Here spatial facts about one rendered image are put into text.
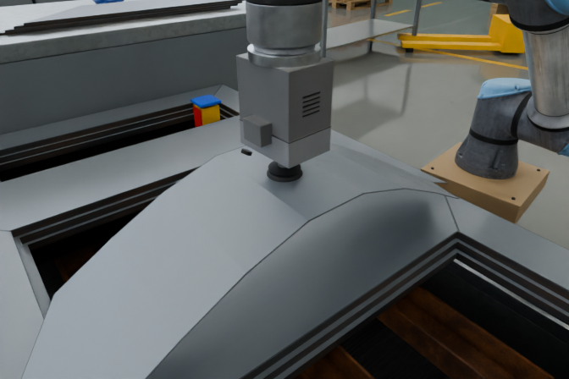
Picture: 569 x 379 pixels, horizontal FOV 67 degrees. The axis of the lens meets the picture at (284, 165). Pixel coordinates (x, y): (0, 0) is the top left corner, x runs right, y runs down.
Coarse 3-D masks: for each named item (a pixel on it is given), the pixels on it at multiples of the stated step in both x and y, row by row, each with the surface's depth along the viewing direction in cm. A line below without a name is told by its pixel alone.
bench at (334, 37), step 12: (324, 0) 395; (372, 0) 555; (420, 0) 510; (324, 12) 400; (372, 12) 561; (324, 24) 405; (348, 24) 533; (360, 24) 533; (372, 24) 533; (384, 24) 533; (396, 24) 533; (324, 36) 412; (336, 36) 471; (348, 36) 471; (360, 36) 471; (372, 36) 472; (324, 48) 418
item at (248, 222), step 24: (216, 168) 53; (168, 192) 52; (192, 192) 51; (216, 192) 50; (240, 192) 49; (264, 192) 48; (192, 216) 48; (216, 216) 47; (240, 216) 46; (264, 216) 45; (288, 216) 44; (216, 240) 44; (240, 240) 43; (264, 240) 42; (240, 264) 41
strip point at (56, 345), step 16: (48, 320) 46; (64, 320) 45; (48, 336) 45; (64, 336) 44; (32, 352) 44; (48, 352) 43; (64, 352) 42; (80, 352) 42; (32, 368) 43; (48, 368) 42; (64, 368) 41; (80, 368) 40
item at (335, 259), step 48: (48, 144) 99; (96, 144) 105; (144, 192) 81; (384, 192) 79; (48, 240) 72; (288, 240) 67; (336, 240) 67; (384, 240) 67; (432, 240) 67; (240, 288) 58; (288, 288) 58; (336, 288) 58; (384, 288) 59; (528, 288) 61; (192, 336) 51; (240, 336) 51; (288, 336) 51; (336, 336) 54
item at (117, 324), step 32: (96, 256) 49; (64, 288) 48; (96, 288) 46; (128, 288) 44; (96, 320) 43; (128, 320) 42; (160, 320) 40; (96, 352) 41; (128, 352) 39; (160, 352) 38
